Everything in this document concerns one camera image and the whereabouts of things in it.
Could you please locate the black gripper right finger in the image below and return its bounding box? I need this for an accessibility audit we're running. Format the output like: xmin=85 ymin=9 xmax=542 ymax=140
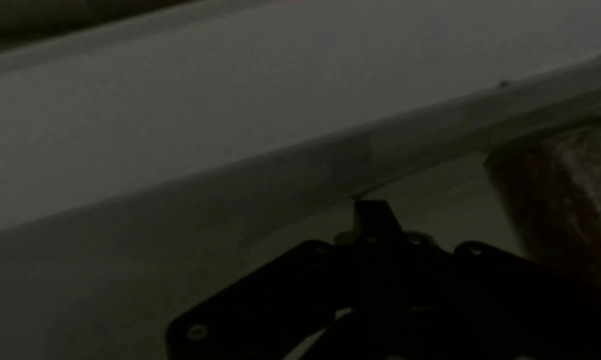
xmin=324 ymin=198 xmax=601 ymax=360

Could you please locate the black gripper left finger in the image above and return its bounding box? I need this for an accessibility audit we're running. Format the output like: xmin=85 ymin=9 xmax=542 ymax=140
xmin=165 ymin=198 xmax=376 ymax=360

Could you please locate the white microwave oven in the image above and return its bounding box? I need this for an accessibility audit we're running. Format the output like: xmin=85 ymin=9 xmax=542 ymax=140
xmin=0 ymin=0 xmax=601 ymax=360

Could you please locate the brown rectangular object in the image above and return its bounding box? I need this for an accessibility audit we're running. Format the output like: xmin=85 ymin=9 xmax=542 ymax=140
xmin=482 ymin=123 xmax=601 ymax=296

